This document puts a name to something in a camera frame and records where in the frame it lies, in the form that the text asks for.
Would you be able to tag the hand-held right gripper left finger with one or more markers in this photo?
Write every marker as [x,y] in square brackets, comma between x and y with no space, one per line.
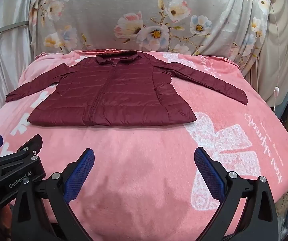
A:
[80,177]

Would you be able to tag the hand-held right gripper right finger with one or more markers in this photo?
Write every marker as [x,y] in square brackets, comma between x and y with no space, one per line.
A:
[209,177]

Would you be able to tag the maroon puffer jacket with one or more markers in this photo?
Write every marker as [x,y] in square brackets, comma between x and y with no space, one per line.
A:
[113,93]

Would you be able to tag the pink printed blanket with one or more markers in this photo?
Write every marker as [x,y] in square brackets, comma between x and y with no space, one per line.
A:
[146,168]

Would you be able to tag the silver satin curtain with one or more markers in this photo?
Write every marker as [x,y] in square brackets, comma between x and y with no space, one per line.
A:
[8,62]

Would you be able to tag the beige curtain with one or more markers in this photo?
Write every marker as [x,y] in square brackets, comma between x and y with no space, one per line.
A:
[284,55]

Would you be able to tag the grey floral bed sheet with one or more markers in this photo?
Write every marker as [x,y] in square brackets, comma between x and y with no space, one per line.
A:
[108,5]

